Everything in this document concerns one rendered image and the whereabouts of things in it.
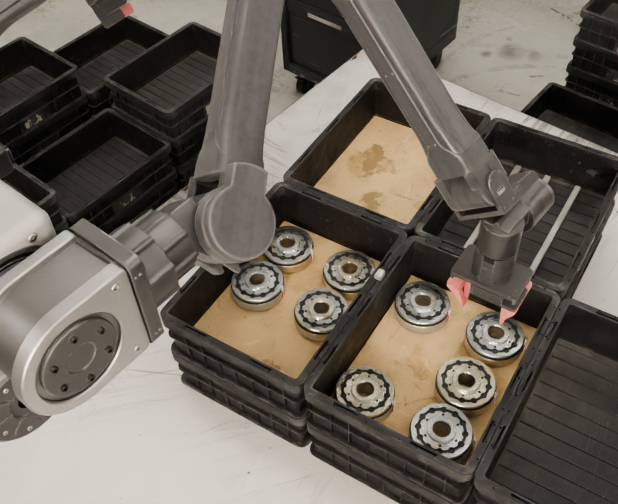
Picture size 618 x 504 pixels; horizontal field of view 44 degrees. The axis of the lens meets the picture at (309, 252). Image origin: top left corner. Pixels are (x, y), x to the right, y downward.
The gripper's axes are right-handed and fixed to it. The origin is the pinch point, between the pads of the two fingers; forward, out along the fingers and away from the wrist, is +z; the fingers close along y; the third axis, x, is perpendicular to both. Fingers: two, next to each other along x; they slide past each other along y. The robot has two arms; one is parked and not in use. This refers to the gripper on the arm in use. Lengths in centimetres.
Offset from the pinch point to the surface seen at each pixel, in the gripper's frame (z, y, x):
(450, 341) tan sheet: 23.4, 7.0, -8.1
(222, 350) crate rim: 13.7, 36.6, 20.4
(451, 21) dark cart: 81, 90, -191
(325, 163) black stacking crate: 21, 51, -35
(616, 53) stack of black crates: 56, 19, -163
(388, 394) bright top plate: 20.7, 10.4, 9.2
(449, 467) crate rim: 13.7, -5.2, 19.2
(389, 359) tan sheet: 23.5, 14.6, 1.2
